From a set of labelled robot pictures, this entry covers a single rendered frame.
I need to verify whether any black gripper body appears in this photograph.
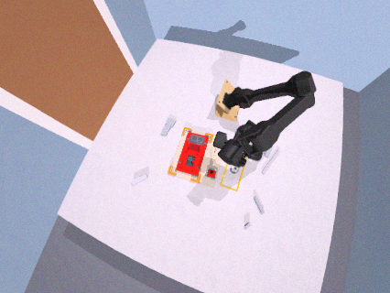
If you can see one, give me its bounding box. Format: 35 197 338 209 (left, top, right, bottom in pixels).
213 131 263 162

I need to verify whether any black wheel with white hub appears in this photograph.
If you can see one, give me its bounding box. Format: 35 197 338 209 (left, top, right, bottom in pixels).
231 166 239 174

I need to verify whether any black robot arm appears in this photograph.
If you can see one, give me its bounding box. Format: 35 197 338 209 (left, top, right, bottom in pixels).
218 71 317 168

